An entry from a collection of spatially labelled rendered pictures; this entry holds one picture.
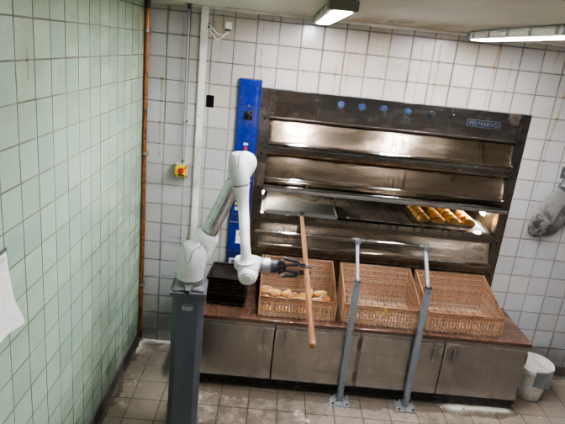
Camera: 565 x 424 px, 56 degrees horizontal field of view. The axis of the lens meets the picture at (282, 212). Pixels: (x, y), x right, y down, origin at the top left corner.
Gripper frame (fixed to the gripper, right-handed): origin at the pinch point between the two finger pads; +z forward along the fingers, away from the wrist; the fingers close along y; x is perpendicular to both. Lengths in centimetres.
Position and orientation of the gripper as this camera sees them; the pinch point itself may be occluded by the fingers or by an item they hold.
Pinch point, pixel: (305, 269)
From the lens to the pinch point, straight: 307.7
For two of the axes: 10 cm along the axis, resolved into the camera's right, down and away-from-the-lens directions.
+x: -0.2, 3.0, -9.5
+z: 9.9, 1.1, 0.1
